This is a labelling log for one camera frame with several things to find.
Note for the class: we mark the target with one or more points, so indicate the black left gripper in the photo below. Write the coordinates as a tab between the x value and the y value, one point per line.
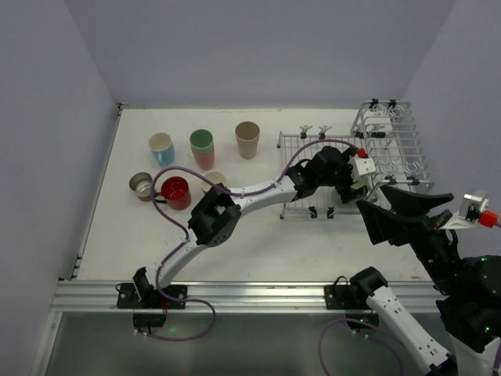
350	192

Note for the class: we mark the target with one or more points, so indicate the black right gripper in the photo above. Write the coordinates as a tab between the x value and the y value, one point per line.
428	225

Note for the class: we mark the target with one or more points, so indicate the beige tall cup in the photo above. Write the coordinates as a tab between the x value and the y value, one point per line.
247	137

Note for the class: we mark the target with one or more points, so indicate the dark teal mug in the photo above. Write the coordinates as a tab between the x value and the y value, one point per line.
215	178

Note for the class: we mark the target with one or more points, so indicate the pink cup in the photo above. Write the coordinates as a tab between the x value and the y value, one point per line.
206	161

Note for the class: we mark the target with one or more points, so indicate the light green cup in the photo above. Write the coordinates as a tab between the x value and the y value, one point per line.
201	142

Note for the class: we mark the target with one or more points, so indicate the red mug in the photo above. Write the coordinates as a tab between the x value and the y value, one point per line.
175	192

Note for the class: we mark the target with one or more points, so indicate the light blue mug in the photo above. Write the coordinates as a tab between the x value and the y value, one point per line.
162	148

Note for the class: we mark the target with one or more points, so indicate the cream brown mug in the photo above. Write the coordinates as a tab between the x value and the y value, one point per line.
140	184

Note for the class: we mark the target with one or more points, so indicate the pale green mug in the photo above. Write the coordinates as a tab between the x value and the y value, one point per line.
344	196

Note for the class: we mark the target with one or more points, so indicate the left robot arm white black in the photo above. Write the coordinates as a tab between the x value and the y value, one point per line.
216	215

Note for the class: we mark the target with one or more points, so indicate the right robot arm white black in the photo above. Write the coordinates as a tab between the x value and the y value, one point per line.
470	309

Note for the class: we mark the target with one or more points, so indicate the metal wire dish rack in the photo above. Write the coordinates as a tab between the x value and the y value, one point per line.
386	130

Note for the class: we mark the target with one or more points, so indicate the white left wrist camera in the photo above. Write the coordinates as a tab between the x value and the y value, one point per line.
362	166

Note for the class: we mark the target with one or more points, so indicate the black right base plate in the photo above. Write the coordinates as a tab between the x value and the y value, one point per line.
341	294

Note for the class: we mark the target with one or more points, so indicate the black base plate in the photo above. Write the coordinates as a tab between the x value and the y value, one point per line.
172	297
341	294

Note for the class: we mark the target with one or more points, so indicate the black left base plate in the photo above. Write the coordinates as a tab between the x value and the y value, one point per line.
172	297

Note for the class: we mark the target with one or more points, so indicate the aluminium rail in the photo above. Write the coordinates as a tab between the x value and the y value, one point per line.
93	296

